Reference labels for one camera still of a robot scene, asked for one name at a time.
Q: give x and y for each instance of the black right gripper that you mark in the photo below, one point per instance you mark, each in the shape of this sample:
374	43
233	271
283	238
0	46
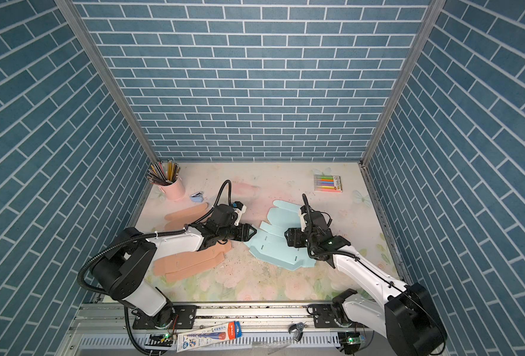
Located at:
293	233

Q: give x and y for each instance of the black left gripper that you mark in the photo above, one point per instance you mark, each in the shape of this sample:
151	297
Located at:
244	232

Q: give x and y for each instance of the light teal paper box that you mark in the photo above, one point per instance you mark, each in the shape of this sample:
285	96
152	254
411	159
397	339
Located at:
269	244

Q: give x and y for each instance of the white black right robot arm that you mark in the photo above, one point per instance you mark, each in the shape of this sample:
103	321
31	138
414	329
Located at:
402	313

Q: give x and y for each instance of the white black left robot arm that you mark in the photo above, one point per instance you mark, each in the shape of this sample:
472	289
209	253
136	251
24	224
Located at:
119	270

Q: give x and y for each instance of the clear box of markers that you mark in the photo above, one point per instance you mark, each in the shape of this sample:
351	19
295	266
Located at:
327	183

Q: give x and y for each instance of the flat pink paper box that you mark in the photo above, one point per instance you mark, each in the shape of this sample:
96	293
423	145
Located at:
187	264

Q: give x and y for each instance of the light blue small stapler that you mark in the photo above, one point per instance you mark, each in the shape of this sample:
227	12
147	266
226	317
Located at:
197	197

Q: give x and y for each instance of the pink metal pencil bucket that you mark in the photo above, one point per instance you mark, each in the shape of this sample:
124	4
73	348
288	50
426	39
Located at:
174	191

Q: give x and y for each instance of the small metal clip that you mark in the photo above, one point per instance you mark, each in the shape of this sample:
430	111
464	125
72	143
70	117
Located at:
296	331

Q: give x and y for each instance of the bundle of coloured pencils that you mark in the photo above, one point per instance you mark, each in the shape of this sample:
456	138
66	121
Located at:
163	175

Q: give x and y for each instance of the blue red white packet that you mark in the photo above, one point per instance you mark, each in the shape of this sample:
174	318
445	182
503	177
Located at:
200	338

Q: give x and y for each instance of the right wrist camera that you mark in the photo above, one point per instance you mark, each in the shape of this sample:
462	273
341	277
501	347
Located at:
305	219

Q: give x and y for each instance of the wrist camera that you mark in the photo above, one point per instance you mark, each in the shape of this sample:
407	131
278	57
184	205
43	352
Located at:
239	210
305	219

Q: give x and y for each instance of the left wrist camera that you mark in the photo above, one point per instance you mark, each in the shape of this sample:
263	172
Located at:
239	210

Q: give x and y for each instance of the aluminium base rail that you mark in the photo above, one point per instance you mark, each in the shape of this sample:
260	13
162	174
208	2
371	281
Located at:
109	326

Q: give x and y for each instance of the aluminium left corner post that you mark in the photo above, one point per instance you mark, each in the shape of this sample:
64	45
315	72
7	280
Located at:
81	32

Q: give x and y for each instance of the aluminium corner post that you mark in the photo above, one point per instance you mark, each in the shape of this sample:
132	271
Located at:
427	24
81	32

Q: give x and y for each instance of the aluminium right corner post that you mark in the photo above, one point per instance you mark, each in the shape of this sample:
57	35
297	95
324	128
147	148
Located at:
427	24

